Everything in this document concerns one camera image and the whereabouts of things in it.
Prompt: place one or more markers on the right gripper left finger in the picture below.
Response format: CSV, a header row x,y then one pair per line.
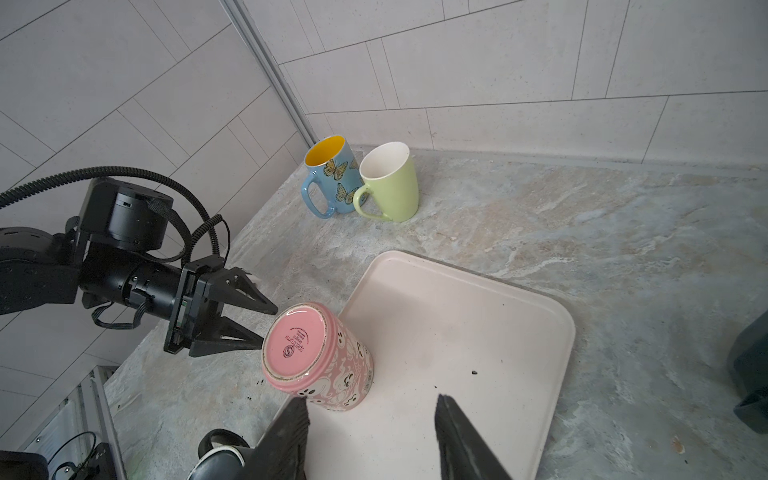
x,y
281,453

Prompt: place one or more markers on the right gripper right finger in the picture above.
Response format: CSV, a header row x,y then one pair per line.
x,y
463,453

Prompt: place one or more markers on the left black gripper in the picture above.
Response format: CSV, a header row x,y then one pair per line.
x,y
139,255

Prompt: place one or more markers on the black mug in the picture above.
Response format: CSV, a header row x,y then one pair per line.
x,y
221,455

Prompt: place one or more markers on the pink mug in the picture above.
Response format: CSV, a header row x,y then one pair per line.
x,y
309,353

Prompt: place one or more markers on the blue butterfly mug yellow inside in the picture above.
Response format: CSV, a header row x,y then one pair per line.
x,y
334,169

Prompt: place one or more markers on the light green mug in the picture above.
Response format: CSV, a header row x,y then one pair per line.
x,y
390,179

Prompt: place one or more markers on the dark green mug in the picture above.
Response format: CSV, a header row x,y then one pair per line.
x,y
747,368

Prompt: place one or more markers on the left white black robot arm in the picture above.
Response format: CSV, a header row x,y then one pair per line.
x,y
38,268

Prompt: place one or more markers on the beige rectangular tray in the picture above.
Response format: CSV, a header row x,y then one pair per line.
x,y
501,352

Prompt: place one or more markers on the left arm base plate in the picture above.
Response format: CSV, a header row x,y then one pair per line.
x,y
99,462

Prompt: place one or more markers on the aluminium mounting rail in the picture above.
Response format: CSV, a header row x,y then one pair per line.
x,y
84,409

